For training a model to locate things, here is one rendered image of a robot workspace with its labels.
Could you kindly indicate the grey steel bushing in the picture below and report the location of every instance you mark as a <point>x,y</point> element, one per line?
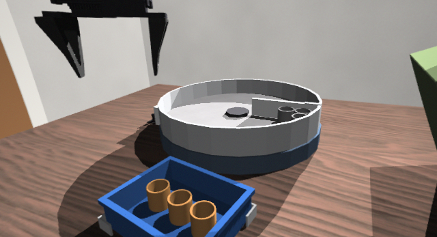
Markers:
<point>285,114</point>
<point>302,110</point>
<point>298,115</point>

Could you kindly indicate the blue open crate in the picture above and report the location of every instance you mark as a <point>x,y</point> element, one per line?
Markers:
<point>126,207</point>

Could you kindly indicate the grey round turntable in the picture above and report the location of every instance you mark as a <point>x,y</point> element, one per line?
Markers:
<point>230,126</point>

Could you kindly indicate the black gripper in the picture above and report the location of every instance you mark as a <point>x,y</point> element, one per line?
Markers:
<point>63,27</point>

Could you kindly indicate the bronze bushing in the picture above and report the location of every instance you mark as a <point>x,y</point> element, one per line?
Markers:
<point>203,218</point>
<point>157,199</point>
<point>179,212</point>

